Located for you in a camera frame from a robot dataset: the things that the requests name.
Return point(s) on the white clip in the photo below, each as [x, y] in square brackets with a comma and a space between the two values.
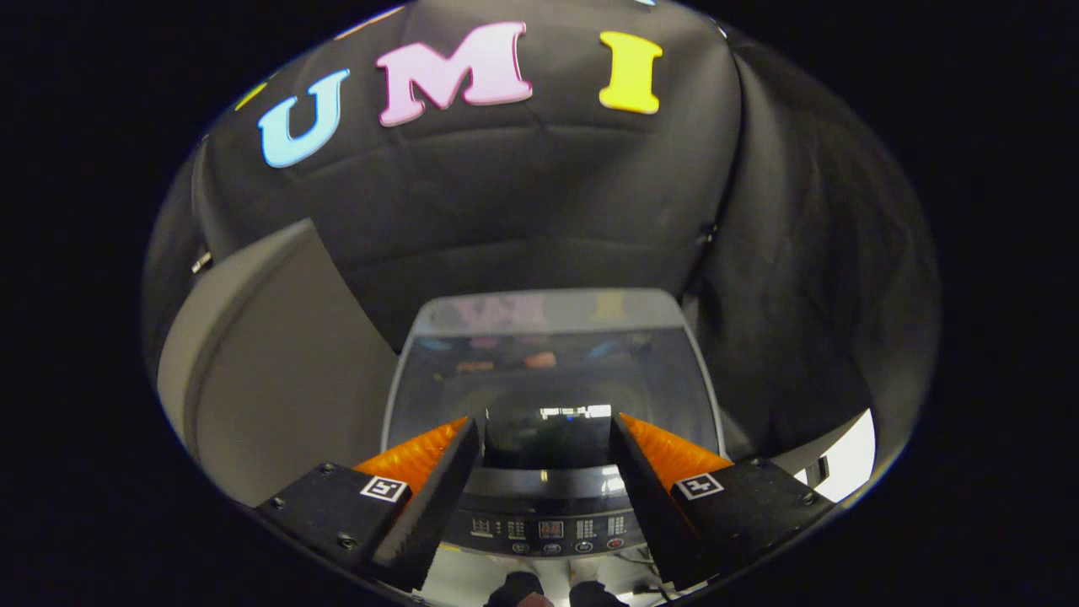
[201, 261]

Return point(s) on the dark glass washing machine lid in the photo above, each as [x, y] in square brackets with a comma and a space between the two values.
[548, 379]

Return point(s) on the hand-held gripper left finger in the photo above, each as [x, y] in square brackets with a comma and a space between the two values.
[438, 497]

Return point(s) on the grey washing machine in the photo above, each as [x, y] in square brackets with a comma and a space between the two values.
[548, 531]

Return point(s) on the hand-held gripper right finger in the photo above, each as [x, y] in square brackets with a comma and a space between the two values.
[649, 497]

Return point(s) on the white board with black marks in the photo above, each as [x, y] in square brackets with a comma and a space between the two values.
[851, 459]

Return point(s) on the person's black shoe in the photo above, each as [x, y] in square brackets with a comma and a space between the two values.
[514, 584]
[594, 594]

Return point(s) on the grey table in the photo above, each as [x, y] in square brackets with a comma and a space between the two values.
[278, 379]

